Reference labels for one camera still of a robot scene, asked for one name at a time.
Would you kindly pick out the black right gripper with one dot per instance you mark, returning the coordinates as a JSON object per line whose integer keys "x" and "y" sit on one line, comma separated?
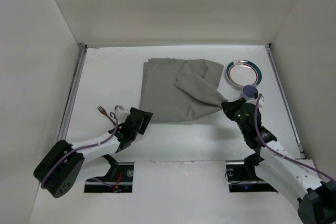
{"x": 237, "y": 108}

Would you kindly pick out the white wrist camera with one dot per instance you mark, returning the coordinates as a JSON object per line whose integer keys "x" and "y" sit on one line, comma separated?
{"x": 259, "y": 101}
{"x": 121, "y": 113}

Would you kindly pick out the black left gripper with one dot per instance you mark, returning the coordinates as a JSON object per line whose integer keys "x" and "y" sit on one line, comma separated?
{"x": 138, "y": 120}

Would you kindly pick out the white plate green rim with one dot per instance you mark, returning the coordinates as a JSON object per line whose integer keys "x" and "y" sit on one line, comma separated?
{"x": 241, "y": 73}

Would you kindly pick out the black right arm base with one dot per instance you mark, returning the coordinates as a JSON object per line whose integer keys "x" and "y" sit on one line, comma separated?
{"x": 242, "y": 178}

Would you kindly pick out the grey cloth placemat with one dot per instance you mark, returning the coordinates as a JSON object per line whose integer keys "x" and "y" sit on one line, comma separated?
{"x": 177, "y": 90}

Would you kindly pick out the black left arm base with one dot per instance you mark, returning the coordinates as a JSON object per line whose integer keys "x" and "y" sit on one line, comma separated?
{"x": 117, "y": 180}

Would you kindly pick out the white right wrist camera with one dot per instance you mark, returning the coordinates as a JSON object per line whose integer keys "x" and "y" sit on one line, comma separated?
{"x": 259, "y": 101}

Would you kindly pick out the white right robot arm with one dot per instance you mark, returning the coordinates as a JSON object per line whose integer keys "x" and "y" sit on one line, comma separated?
{"x": 299, "y": 183}

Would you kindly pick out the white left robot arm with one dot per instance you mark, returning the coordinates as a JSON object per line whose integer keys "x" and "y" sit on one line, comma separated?
{"x": 68, "y": 163}

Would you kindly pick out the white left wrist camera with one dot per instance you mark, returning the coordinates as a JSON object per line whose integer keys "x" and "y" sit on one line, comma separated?
{"x": 121, "y": 113}

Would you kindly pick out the lilac plastic cup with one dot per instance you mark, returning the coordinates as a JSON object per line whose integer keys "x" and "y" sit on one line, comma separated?
{"x": 249, "y": 92}

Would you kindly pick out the brown wooden fork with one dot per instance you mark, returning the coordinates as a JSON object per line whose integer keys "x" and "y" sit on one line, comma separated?
{"x": 103, "y": 111}

